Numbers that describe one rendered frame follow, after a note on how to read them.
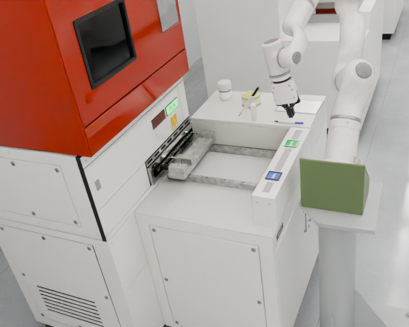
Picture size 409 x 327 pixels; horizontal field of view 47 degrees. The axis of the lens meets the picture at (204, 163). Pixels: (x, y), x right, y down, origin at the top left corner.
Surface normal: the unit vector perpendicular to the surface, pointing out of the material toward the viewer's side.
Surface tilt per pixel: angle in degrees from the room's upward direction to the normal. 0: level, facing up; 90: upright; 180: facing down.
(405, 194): 0
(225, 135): 90
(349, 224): 0
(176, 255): 90
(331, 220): 0
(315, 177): 90
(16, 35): 90
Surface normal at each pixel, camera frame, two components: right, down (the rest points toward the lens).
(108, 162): 0.90, 0.11
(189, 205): -0.14, -0.84
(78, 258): -0.41, 0.53
